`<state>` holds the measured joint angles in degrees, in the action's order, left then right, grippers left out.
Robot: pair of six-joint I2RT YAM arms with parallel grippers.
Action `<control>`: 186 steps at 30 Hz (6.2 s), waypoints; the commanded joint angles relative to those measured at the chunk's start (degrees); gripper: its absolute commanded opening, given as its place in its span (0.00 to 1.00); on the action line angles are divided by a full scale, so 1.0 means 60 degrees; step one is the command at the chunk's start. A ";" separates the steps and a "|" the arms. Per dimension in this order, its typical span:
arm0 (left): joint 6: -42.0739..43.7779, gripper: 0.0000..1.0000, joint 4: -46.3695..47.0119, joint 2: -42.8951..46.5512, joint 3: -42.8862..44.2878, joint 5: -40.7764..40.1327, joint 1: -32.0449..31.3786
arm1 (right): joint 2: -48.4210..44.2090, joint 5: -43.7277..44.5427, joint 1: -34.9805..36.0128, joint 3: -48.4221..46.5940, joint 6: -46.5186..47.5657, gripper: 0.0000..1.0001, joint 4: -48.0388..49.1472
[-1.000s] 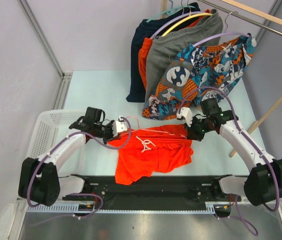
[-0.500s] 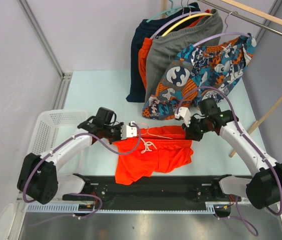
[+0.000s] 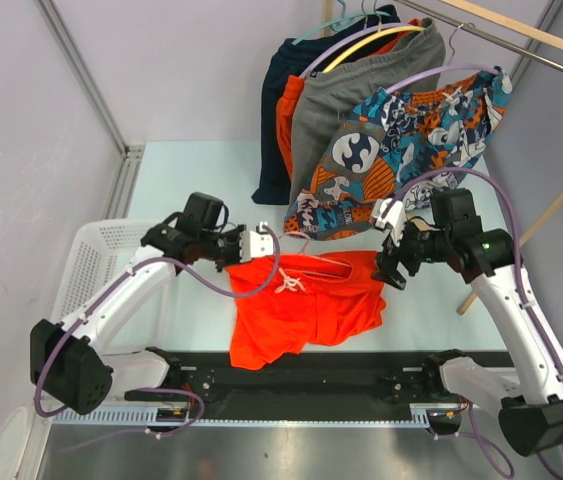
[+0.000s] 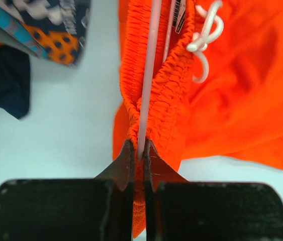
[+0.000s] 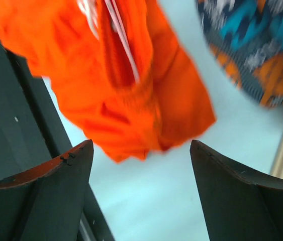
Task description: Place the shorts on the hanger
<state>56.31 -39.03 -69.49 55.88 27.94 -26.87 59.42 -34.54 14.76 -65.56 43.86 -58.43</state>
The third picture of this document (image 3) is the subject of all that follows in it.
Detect patterned blue orange shorts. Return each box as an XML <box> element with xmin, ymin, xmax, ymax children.
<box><xmin>284</xmin><ymin>67</ymin><xmax>512</xmax><ymax>241</ymax></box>

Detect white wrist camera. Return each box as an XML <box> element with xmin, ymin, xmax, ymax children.
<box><xmin>370</xmin><ymin>198</ymin><xmax>407</xmax><ymax>245</ymax></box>
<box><xmin>239</xmin><ymin>222</ymin><xmax>276</xmax><ymax>263</ymax></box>

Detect wooden clothes rack frame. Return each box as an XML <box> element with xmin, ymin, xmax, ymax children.
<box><xmin>320</xmin><ymin>0</ymin><xmax>563</xmax><ymax>316</ymax></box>

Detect purple hanger rear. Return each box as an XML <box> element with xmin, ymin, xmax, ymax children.
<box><xmin>298</xmin><ymin>21</ymin><xmax>409</xmax><ymax>78</ymax></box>

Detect pink wire hanger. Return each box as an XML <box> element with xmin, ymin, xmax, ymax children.
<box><xmin>279</xmin><ymin>230</ymin><xmax>357</xmax><ymax>279</ymax></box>

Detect teal hanger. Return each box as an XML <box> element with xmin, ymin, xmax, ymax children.
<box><xmin>292</xmin><ymin>0</ymin><xmax>366</xmax><ymax>45</ymax></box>

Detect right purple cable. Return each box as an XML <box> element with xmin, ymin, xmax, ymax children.
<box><xmin>390</xmin><ymin>168</ymin><xmax>563</xmax><ymax>479</ymax></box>

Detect aluminium frame post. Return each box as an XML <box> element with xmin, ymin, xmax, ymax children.
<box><xmin>34</xmin><ymin>0</ymin><xmax>129</xmax><ymax>158</ymax></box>

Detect metal clothes rail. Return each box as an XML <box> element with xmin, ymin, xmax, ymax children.
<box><xmin>400</xmin><ymin>1</ymin><xmax>563</xmax><ymax>80</ymax></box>

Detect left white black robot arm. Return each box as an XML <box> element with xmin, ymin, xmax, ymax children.
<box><xmin>29</xmin><ymin>192</ymin><xmax>275</xmax><ymax>418</ymax></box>

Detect navy blue shorts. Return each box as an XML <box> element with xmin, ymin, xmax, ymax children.
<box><xmin>251</xmin><ymin>4</ymin><xmax>402</xmax><ymax>206</ymax></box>

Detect yellow hanger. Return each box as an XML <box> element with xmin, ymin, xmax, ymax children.
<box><xmin>323</xmin><ymin>24</ymin><xmax>424</xmax><ymax>73</ymax></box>

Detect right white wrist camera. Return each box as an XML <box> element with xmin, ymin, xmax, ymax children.
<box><xmin>370</xmin><ymin>198</ymin><xmax>407</xmax><ymax>245</ymax></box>

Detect white slotted cable duct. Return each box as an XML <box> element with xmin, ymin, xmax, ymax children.
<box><xmin>53</xmin><ymin>406</ymin><xmax>430</xmax><ymax>429</ymax></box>

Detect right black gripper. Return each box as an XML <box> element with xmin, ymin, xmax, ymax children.
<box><xmin>370</xmin><ymin>216</ymin><xmax>451</xmax><ymax>290</ymax></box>

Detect white plastic laundry basket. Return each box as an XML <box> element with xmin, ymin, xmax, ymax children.
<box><xmin>44</xmin><ymin>218</ymin><xmax>177</xmax><ymax>351</ymax></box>

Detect purple hanger front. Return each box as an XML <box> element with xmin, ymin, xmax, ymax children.
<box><xmin>378</xmin><ymin>22</ymin><xmax>501</xmax><ymax>94</ymax></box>

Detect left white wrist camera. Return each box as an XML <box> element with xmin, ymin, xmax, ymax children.
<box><xmin>239</xmin><ymin>222</ymin><xmax>276</xmax><ymax>263</ymax></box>

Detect purple hanger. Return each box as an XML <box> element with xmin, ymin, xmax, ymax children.
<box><xmin>298</xmin><ymin>21</ymin><xmax>409</xmax><ymax>78</ymax></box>
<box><xmin>378</xmin><ymin>22</ymin><xmax>501</xmax><ymax>94</ymax></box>

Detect grey shorts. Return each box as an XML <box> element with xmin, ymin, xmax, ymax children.
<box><xmin>289</xmin><ymin>17</ymin><xmax>446</xmax><ymax>202</ymax></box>

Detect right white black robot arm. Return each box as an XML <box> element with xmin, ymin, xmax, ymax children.
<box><xmin>370</xmin><ymin>189</ymin><xmax>563</xmax><ymax>457</ymax></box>

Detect bright orange shorts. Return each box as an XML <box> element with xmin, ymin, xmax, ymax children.
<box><xmin>229</xmin><ymin>250</ymin><xmax>386</xmax><ymax>370</ymax></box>

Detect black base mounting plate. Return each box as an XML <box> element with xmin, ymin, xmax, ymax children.
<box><xmin>123</xmin><ymin>349</ymin><xmax>517</xmax><ymax>435</ymax></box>

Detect dark orange hanging shorts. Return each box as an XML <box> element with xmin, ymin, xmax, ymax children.
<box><xmin>276</xmin><ymin>32</ymin><xmax>406</xmax><ymax>177</ymax></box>

